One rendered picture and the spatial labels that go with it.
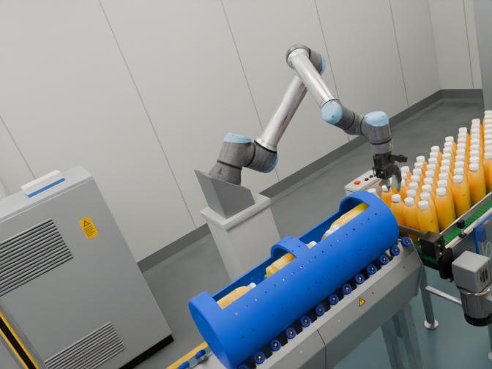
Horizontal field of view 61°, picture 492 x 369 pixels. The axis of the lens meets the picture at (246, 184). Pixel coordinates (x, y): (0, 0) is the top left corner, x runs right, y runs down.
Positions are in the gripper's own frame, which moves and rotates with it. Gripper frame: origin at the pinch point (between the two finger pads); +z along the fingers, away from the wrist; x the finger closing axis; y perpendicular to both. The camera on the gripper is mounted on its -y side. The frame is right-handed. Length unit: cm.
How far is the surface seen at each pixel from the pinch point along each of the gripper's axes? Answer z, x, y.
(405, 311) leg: 53, 11, 20
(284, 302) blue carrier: 2, 15, 79
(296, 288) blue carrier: 1, 15, 72
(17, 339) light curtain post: -17, -28, 160
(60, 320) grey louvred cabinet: 48, -152, 158
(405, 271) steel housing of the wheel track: 28.9, 14.9, 19.1
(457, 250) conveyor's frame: 28.8, 24.4, -4.5
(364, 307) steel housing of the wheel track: 30, 15, 45
